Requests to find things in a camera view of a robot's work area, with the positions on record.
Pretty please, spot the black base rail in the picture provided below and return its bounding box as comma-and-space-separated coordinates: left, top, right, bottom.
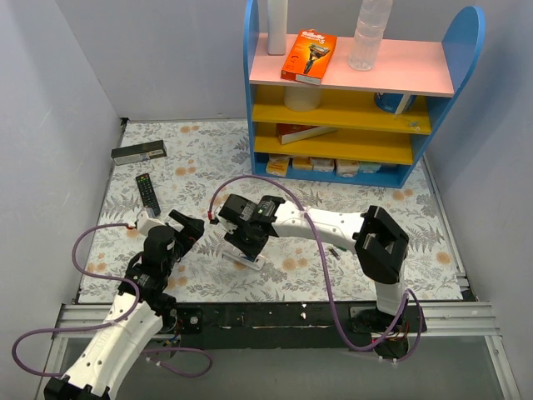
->
174, 302, 426, 350

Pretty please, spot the white tall bottle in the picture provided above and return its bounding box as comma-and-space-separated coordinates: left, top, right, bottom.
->
267, 0, 288, 56

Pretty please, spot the black remote control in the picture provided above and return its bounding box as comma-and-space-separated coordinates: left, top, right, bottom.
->
136, 173, 161, 217

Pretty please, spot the blue yellow pink shelf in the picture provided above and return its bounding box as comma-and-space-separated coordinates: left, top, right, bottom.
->
243, 1, 486, 188

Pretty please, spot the white cylinder roll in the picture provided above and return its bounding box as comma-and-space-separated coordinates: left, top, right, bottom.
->
283, 87, 321, 113

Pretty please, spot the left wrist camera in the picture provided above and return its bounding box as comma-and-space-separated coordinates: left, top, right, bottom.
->
135, 208, 163, 237

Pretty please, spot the clear plastic water bottle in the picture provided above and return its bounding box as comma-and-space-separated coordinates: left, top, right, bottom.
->
349, 0, 393, 71

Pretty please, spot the orange razor box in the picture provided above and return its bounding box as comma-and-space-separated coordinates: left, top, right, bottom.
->
281, 29, 337, 86

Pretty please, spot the green soap pack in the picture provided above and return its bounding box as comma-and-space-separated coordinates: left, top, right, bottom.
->
358, 162, 381, 174

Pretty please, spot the red white book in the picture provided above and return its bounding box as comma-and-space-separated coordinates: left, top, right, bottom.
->
276, 123, 336, 145

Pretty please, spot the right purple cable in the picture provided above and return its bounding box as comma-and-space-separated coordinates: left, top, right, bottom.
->
207, 174, 426, 363

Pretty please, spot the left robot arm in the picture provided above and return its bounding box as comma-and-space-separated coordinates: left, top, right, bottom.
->
43, 210, 205, 399

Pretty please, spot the white remote control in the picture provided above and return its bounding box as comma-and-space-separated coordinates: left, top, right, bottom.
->
222, 246, 267, 271

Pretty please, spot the black rectangular box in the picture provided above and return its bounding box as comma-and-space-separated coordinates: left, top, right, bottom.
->
111, 140, 167, 166

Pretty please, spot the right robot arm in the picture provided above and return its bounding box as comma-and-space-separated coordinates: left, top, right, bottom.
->
210, 194, 409, 332

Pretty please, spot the floral table cloth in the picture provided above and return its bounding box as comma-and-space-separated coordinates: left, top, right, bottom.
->
77, 120, 461, 303

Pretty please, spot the blue white cup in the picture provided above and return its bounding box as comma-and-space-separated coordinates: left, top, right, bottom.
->
374, 92, 416, 115

